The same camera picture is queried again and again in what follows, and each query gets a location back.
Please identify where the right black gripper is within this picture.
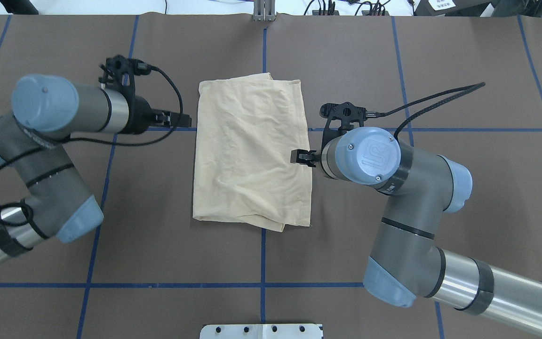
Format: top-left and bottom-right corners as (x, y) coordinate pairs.
(290, 148), (326, 171)

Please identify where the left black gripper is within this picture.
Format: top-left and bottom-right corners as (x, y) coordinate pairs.
(128, 97), (192, 135)

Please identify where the cream long-sleeve printed shirt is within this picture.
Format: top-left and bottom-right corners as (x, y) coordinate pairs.
(193, 73), (312, 232)

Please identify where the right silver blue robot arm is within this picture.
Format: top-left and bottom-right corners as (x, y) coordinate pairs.
(290, 127), (542, 337)

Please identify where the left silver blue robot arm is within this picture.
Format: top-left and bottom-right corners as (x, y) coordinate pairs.
(0, 74), (192, 264)

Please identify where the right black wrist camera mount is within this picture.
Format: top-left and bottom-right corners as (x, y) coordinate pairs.
(319, 102), (382, 146)

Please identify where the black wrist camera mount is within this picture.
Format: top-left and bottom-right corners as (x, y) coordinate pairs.
(319, 102), (382, 146)
(97, 55), (153, 96)

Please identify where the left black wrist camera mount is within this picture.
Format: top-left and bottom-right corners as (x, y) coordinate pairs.
(97, 55), (153, 96)

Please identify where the aluminium frame post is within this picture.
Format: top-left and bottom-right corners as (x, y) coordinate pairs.
(253, 0), (277, 22)

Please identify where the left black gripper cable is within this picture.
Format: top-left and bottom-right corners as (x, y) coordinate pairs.
(0, 64), (184, 227)

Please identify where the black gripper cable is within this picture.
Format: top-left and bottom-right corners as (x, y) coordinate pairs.
(375, 82), (486, 139)
(0, 64), (184, 227)

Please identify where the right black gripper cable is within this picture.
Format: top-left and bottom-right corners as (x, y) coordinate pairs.
(375, 82), (486, 139)

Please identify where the white camera pedestal post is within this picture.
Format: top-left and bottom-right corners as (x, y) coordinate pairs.
(199, 323), (325, 339)

